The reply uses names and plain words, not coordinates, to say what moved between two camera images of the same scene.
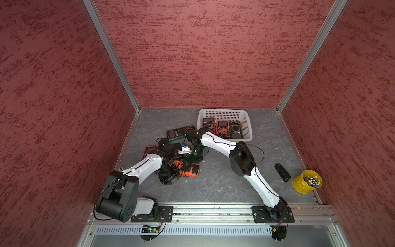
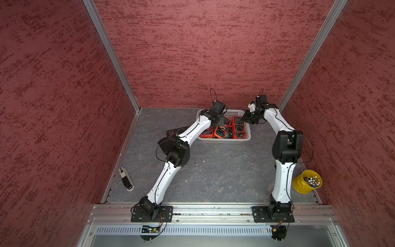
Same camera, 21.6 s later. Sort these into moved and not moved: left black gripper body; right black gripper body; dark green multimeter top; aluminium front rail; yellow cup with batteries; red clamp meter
Moved: left black gripper body; right black gripper body; red clamp meter
Not moved: dark green multimeter top; aluminium front rail; yellow cup with batteries
